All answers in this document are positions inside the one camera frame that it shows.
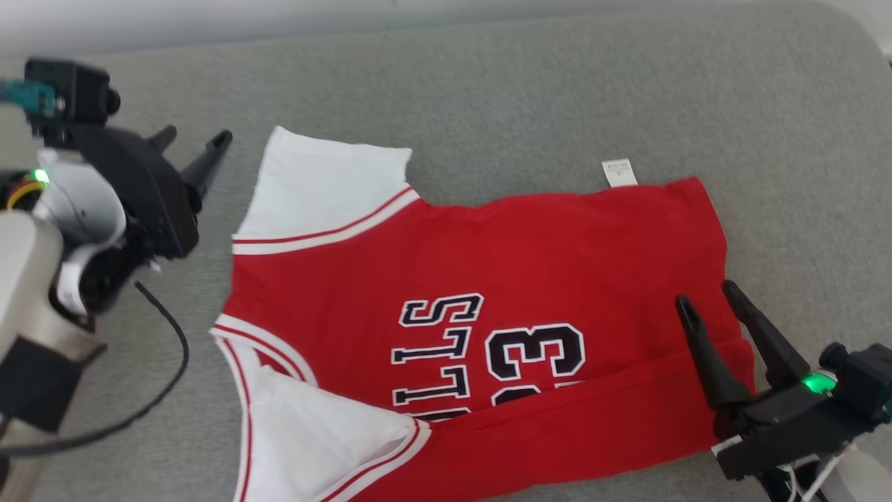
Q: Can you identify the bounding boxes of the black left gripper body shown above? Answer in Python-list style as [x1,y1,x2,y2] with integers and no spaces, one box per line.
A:
[64,124,204,260]

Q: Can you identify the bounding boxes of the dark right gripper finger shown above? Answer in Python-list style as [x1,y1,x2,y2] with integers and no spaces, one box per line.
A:
[721,280,812,390]
[674,294,752,412]

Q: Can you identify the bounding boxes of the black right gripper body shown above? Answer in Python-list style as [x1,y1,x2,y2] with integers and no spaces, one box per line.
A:
[711,375,859,482]

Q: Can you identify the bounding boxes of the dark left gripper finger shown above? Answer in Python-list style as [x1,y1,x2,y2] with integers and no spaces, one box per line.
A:
[145,125,178,155]
[178,130,233,204]

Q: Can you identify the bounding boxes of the red white basketball jersey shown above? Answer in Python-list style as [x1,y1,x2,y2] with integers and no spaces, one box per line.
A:
[209,125,758,502]

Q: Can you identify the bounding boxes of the grey fabric sofa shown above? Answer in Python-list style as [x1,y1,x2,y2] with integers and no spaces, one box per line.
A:
[0,0,892,502]

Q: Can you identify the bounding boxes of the teal left cable connector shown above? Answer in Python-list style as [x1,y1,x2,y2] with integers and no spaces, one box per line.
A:
[0,78,58,118]

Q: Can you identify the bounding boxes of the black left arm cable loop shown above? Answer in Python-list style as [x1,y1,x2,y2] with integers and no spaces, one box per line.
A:
[0,280,191,459]

